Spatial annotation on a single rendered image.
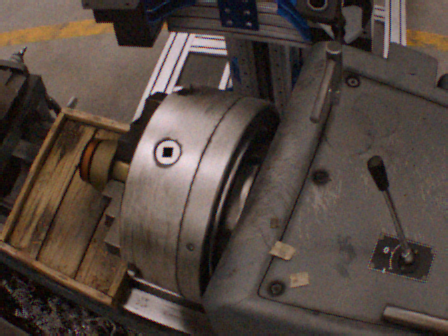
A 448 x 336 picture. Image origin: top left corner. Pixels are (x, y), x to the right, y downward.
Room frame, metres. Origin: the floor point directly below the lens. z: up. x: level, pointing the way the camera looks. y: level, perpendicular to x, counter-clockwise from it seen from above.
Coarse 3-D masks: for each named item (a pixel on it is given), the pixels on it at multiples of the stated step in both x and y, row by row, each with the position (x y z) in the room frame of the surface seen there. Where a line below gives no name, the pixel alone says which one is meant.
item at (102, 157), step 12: (96, 144) 0.65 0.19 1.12; (108, 144) 0.64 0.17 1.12; (84, 156) 0.63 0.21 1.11; (96, 156) 0.62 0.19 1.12; (108, 156) 0.62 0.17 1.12; (84, 168) 0.62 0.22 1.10; (96, 168) 0.61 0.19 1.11; (108, 168) 0.60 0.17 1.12; (120, 168) 0.60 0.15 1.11; (84, 180) 0.61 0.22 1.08; (96, 180) 0.59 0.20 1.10; (108, 180) 0.59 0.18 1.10; (120, 180) 0.58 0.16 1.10
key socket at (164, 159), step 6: (162, 144) 0.54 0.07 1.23; (168, 144) 0.54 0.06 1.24; (174, 144) 0.53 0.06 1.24; (162, 150) 0.53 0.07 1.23; (168, 150) 0.53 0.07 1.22; (174, 150) 0.52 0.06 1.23; (156, 156) 0.52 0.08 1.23; (162, 156) 0.52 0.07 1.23; (168, 156) 0.54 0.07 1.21; (174, 156) 0.52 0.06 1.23; (162, 162) 0.51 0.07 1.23; (168, 162) 0.51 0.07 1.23
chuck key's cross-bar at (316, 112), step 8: (344, 24) 0.56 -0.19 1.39; (336, 32) 0.55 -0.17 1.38; (336, 40) 0.54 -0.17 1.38; (328, 64) 0.50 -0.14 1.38; (336, 64) 0.51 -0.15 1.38; (328, 72) 0.49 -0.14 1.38; (328, 80) 0.48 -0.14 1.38; (320, 88) 0.47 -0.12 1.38; (328, 88) 0.47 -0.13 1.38; (320, 96) 0.46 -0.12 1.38; (320, 104) 0.45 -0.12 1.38; (312, 112) 0.44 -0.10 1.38; (320, 112) 0.44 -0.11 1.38; (312, 120) 0.43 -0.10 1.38
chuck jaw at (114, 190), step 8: (112, 184) 0.58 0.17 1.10; (120, 184) 0.57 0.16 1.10; (104, 192) 0.57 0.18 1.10; (112, 192) 0.56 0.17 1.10; (120, 192) 0.56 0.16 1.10; (104, 200) 0.56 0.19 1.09; (112, 200) 0.55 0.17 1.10; (120, 200) 0.55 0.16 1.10; (112, 208) 0.53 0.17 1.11; (112, 216) 0.52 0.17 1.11; (112, 224) 0.51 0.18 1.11; (112, 232) 0.49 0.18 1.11; (104, 240) 0.48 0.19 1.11; (112, 240) 0.48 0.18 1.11; (112, 248) 0.47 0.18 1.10; (120, 256) 0.47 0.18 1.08; (128, 264) 0.44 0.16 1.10; (136, 272) 0.44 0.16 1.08
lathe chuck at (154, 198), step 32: (192, 96) 0.62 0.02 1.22; (224, 96) 0.61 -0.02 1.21; (160, 128) 0.56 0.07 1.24; (192, 128) 0.55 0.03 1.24; (192, 160) 0.50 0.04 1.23; (128, 192) 0.49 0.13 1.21; (160, 192) 0.48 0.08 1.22; (128, 224) 0.46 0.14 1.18; (160, 224) 0.45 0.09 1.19; (128, 256) 0.44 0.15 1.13; (160, 256) 0.42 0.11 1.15; (160, 288) 0.41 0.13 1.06
